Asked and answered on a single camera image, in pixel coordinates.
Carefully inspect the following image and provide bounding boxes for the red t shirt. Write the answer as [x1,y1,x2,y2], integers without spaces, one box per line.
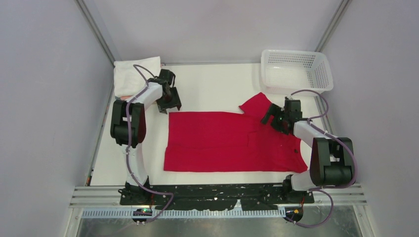
[164,93,308,173]

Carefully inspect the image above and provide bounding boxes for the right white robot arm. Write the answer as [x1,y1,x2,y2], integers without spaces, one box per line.
[261,98,356,202]

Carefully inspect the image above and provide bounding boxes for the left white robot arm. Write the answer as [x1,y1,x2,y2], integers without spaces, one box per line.
[110,69,182,205]

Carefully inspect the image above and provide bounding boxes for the white plastic basket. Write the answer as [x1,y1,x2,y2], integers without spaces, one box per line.
[260,49,334,95]

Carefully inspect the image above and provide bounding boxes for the pink folded t shirt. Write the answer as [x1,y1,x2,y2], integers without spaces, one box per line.
[119,64,166,101]

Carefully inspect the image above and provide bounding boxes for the white folded t shirt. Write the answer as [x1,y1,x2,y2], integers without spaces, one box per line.
[114,56,161,98]

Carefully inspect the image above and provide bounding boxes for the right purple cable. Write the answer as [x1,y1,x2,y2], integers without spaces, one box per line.
[284,89,359,228]

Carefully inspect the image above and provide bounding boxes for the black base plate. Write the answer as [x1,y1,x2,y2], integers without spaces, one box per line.
[118,183,314,211]

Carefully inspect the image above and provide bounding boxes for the aluminium front rail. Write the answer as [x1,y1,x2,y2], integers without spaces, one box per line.
[70,184,367,218]

